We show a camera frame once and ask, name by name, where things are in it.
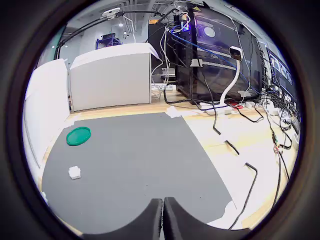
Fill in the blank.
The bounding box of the black computer tower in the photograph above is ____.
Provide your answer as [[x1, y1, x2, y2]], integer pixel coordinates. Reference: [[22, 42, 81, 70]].
[[172, 6, 264, 105]]

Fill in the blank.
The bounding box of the blue cable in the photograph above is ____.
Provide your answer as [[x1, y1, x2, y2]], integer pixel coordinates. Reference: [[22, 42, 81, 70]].
[[170, 26, 238, 69]]

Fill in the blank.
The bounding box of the white camera on gooseneck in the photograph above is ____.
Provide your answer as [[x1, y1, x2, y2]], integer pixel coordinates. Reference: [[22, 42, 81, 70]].
[[219, 45, 244, 107]]

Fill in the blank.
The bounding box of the thin black cable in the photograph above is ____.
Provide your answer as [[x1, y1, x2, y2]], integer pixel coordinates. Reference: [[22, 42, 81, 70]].
[[269, 109, 293, 208]]

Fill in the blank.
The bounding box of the white hanging cable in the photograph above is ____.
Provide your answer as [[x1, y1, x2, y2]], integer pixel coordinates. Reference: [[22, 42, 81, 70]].
[[158, 26, 173, 101]]

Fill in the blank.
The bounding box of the white tape piece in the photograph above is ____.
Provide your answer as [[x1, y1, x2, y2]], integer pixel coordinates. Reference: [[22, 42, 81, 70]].
[[63, 117, 83, 130], [221, 199, 238, 221], [217, 132, 231, 145], [236, 151, 251, 171], [39, 191, 50, 206], [166, 106, 198, 120]]

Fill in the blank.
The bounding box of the white overhead camera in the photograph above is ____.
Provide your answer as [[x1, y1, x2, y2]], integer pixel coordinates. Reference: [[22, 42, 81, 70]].
[[101, 7, 121, 20]]

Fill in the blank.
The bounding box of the thick black cable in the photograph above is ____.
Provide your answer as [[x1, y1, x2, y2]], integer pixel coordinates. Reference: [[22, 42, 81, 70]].
[[199, 69, 258, 230]]

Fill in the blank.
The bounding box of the round green lid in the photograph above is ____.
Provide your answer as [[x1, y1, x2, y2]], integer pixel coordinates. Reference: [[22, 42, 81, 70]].
[[66, 126, 92, 147]]

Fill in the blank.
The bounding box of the black monitor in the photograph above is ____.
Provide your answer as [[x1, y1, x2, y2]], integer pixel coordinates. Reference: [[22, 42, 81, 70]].
[[147, 22, 177, 63]]

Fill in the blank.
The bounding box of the small white plastic terminal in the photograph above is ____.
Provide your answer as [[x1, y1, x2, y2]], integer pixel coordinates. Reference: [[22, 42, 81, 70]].
[[68, 165, 82, 181]]

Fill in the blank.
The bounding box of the white power strip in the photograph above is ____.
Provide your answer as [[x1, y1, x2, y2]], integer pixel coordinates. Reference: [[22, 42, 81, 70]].
[[199, 101, 242, 116], [243, 99, 281, 116]]

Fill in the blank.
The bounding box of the dark grey mat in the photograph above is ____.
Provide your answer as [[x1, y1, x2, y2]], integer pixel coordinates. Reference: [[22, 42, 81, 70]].
[[41, 111, 235, 236]]

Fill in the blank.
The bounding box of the blue cart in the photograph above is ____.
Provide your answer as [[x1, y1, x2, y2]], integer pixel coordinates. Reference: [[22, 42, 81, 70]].
[[95, 31, 121, 50]]

